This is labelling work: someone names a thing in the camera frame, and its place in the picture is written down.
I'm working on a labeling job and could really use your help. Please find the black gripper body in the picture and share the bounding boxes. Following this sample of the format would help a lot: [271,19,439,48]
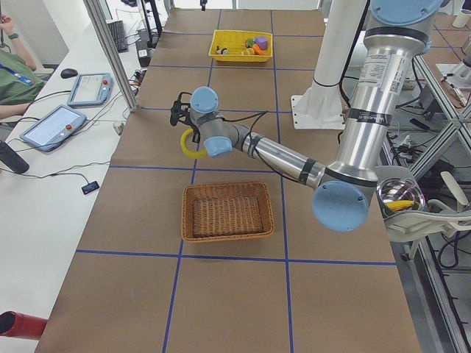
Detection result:
[188,118,199,134]

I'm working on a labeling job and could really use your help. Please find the yellow tape roll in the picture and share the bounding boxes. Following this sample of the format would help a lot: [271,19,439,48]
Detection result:
[180,129,208,160]

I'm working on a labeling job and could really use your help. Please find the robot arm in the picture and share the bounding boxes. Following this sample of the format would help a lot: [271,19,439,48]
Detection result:
[189,1,442,232]

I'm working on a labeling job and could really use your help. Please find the brown wicker basket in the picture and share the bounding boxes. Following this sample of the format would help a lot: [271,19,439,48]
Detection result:
[181,181,275,243]

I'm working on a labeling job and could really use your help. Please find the yellow woven basket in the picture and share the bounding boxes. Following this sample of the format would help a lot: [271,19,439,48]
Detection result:
[208,29,273,63]

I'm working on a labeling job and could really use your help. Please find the person raised hand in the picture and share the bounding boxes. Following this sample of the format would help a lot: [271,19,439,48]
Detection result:
[0,15,15,35]

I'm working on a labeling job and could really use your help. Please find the panda figurine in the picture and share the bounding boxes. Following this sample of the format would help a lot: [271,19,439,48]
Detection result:
[216,46,228,54]

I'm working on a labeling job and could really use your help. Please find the toy croissant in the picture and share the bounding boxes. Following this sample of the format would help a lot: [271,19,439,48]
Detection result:
[241,48,255,56]

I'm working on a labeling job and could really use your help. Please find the toy carrot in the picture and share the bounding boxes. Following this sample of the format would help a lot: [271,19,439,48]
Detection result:
[245,38,266,56]

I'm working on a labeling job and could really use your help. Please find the purple foam block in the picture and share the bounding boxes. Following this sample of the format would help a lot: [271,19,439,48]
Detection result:
[254,35,269,51]

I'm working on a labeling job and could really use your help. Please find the far teach pendant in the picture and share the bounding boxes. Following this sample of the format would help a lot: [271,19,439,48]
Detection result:
[67,73,113,108]

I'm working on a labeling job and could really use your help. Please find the teach pendant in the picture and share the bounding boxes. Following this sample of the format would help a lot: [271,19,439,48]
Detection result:
[20,105,86,152]
[67,73,113,108]

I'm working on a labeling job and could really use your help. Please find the small black usb device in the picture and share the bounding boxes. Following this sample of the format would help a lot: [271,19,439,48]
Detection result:
[81,181,99,195]

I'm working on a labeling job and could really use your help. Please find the black keyboard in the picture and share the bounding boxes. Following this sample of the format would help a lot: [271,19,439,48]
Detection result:
[107,20,128,53]

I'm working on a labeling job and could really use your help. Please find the near teach pendant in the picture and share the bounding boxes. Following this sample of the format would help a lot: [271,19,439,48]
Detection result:
[20,105,86,152]

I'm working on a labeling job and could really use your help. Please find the black computer mouse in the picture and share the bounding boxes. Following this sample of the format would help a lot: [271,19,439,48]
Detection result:
[60,68,78,79]

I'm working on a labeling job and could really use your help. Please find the steel bowl with corn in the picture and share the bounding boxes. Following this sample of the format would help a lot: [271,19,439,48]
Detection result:
[376,178,426,218]

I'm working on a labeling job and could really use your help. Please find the red cylinder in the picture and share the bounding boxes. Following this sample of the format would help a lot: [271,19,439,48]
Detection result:
[1,311,48,340]

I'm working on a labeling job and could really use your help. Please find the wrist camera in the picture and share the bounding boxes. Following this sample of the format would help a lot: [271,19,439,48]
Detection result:
[170,92,192,126]

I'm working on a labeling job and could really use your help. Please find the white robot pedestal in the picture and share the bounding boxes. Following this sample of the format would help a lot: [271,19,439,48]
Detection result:
[291,0,369,129]

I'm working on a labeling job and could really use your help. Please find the aluminium frame post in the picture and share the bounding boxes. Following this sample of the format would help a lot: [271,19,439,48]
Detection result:
[83,0,138,113]

